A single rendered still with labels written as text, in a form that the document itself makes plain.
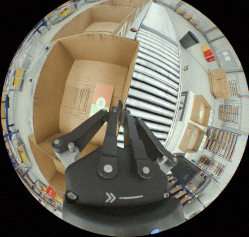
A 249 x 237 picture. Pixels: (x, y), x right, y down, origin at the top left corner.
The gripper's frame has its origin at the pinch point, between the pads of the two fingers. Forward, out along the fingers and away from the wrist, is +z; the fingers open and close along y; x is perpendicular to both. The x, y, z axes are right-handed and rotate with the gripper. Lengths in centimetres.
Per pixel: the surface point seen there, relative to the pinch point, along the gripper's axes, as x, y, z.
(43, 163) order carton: -40, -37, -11
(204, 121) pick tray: 3, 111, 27
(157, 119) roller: -10.9, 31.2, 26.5
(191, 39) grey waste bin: 223, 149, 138
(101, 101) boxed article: -3.3, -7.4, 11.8
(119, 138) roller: -28.5, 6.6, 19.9
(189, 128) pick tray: -10, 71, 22
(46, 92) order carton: -1.8, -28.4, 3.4
